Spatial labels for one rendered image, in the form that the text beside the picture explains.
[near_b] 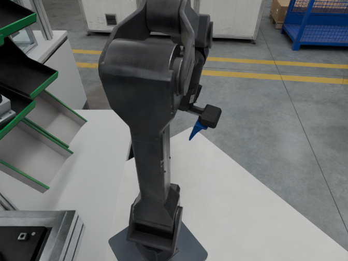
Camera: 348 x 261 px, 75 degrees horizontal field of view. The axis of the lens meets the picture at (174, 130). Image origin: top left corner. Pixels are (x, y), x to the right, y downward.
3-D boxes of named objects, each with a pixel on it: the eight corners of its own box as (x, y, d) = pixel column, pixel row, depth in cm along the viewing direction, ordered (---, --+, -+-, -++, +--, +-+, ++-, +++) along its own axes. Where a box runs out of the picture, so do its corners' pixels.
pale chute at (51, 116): (82, 126, 83) (87, 120, 80) (62, 153, 73) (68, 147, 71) (6, 72, 72) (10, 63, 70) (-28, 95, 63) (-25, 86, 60)
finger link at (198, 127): (206, 129, 50) (213, 115, 55) (191, 123, 51) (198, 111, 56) (199, 151, 54) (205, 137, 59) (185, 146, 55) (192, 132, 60)
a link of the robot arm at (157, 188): (175, 60, 18) (190, 33, 22) (90, 51, 19) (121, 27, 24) (173, 240, 39) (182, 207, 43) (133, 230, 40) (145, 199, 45)
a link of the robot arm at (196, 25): (182, 98, 20) (197, -42, 17) (98, 87, 22) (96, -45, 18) (208, 73, 47) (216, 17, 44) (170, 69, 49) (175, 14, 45)
